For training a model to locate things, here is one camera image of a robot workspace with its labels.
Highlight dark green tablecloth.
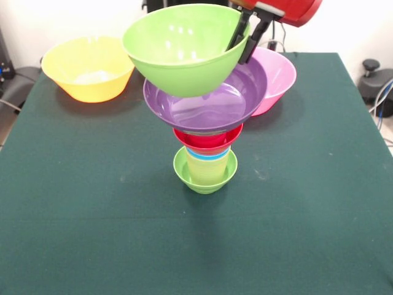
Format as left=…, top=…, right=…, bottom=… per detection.
left=0, top=51, right=393, bottom=295

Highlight purple bowl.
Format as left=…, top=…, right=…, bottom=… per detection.
left=142, top=58, right=268, bottom=133

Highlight large green bowl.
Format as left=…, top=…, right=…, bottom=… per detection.
left=122, top=3, right=252, bottom=98

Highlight black equipment box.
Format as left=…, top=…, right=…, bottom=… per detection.
left=0, top=29, right=16, bottom=90

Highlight blue cup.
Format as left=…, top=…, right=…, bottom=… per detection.
left=185, top=147, right=232, bottom=162

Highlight white and blue cables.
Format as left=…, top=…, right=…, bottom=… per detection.
left=368, top=78, right=393, bottom=124

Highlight grey cable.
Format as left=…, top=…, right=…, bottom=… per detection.
left=0, top=98, right=23, bottom=115

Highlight small green bowl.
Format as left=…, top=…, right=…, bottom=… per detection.
left=173, top=146, right=239, bottom=195

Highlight small red bowl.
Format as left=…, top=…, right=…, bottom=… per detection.
left=172, top=122, right=244, bottom=154

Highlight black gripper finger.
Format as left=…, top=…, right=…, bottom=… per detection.
left=238, top=12, right=274, bottom=65
left=225, top=9, right=253, bottom=52

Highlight yellow cup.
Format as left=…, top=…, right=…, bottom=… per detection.
left=185, top=152, right=231, bottom=186

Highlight large pink bowl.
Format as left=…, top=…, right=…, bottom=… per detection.
left=250, top=45, right=297, bottom=117

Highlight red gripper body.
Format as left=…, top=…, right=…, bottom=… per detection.
left=228, top=0, right=323, bottom=28

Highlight large yellow bowl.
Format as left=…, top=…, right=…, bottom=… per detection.
left=41, top=36, right=136, bottom=103

